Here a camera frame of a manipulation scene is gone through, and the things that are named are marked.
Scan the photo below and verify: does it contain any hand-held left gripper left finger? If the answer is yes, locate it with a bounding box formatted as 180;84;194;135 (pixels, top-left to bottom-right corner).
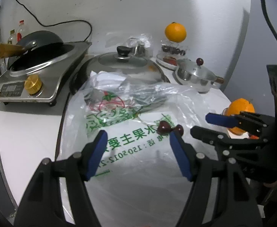
14;130;108;227

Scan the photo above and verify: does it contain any large glass lid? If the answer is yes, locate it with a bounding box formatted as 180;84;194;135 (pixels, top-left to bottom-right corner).
69;46;171;100

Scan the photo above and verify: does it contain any clear green printed plastic bag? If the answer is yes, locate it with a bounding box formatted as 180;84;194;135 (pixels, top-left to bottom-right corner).
55;70;232;227

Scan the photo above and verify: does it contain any red capped bottle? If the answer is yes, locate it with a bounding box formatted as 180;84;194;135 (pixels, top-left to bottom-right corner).
16;20;26;40

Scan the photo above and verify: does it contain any black cooker power cable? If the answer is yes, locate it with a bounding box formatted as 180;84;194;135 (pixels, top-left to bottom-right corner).
13;0;93;42

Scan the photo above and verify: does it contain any black wok wooden handle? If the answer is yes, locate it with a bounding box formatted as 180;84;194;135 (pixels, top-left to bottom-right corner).
0;30;64;70

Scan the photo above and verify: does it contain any person's right hand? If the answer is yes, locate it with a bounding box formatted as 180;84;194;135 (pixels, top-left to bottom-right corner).
263;179;277;190

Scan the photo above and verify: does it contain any orange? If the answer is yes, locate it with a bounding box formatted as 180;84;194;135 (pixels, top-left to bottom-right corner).
165;22;187;43
225;98;256;135

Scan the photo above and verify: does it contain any steel induction cooker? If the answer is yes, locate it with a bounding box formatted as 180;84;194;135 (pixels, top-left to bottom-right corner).
0;41;93;107

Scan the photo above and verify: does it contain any crumpled clear plastic wrap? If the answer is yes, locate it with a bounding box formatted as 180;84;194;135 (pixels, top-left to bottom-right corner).
125;34;153;57

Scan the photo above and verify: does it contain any steel saucepan wooden handle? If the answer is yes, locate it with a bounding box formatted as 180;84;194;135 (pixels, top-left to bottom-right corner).
175;58;225;93

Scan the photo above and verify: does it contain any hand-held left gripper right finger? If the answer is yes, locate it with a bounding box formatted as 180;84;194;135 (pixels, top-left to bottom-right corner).
170;131;263;227

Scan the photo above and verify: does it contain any steel pot lid wooden knob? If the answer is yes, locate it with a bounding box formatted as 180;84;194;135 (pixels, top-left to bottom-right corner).
176;57;216;81

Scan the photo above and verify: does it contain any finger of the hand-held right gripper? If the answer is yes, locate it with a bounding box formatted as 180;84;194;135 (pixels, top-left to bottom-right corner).
205;111;275;139
190;126;269;161

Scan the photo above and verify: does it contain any pile of boxed cherries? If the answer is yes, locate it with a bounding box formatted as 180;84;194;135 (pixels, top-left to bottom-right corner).
162;45;186;55

